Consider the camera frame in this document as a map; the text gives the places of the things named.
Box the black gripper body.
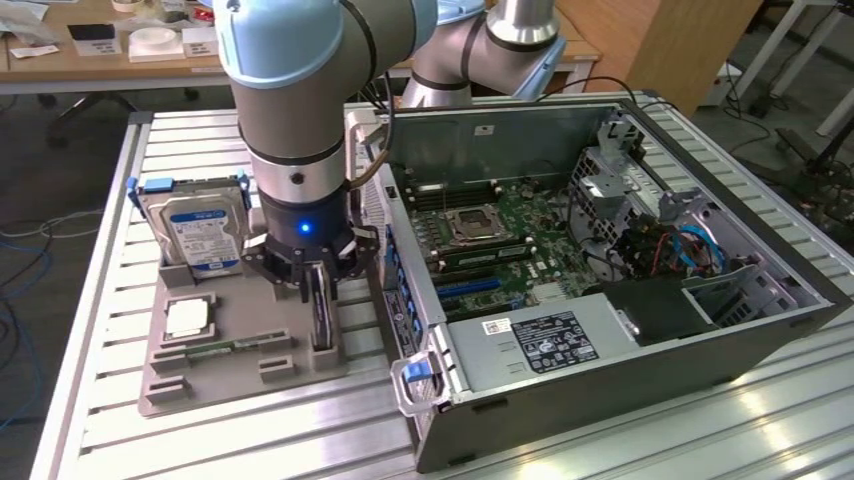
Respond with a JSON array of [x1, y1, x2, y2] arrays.
[[257, 187, 356, 287]]

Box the graphics card with metal bracket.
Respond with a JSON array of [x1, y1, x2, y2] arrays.
[[308, 259, 336, 352]]

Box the hard disk in blue caddy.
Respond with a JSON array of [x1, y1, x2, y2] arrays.
[[124, 169, 265, 280]]

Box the silver CPU chip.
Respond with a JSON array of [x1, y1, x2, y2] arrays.
[[165, 299, 213, 335]]

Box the blue expansion slot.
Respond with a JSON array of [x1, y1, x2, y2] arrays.
[[436, 278, 502, 299]]

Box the CPU socket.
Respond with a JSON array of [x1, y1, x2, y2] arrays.
[[447, 205, 510, 247]]

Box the installed black RAM sticks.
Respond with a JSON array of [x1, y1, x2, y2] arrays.
[[432, 239, 536, 274]]

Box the green RAM stick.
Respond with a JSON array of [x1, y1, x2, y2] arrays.
[[183, 335, 281, 354]]

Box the grey parts rack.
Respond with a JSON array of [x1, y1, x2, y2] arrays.
[[136, 192, 352, 419]]

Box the green motherboard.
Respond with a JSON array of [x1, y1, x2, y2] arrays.
[[399, 177, 612, 321]]

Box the grey power supply unit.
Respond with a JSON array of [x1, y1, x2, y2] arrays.
[[444, 292, 642, 394]]

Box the silver metal drive cage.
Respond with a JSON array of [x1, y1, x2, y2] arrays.
[[570, 119, 702, 241]]

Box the black chair base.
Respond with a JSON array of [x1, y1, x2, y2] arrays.
[[36, 84, 201, 149]]

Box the wooden desk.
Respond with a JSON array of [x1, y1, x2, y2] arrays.
[[0, 0, 602, 96]]

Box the white labelled box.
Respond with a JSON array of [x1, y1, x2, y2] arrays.
[[180, 27, 223, 59]]

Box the white tape roll on box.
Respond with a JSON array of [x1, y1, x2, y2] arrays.
[[127, 27, 187, 64]]

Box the black open PC case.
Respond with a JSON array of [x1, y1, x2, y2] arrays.
[[343, 97, 854, 475]]

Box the white box with black top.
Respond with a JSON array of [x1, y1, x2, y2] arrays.
[[65, 23, 123, 57]]

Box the wooden cabinet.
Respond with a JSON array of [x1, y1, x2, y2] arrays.
[[556, 0, 766, 114]]

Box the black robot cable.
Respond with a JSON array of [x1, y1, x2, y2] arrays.
[[344, 72, 396, 194]]

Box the blue floor cable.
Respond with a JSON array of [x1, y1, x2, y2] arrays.
[[0, 234, 52, 431]]

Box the red wire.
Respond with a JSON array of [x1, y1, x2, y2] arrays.
[[650, 233, 676, 271]]

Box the black plastic air duct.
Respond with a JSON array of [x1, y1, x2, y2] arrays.
[[603, 274, 722, 349]]

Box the black cable behind case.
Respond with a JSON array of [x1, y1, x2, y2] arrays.
[[543, 75, 675, 109]]

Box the blue wire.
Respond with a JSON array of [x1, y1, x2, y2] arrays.
[[670, 224, 728, 277]]

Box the white desk frame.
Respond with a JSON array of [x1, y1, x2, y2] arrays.
[[730, 0, 854, 136]]

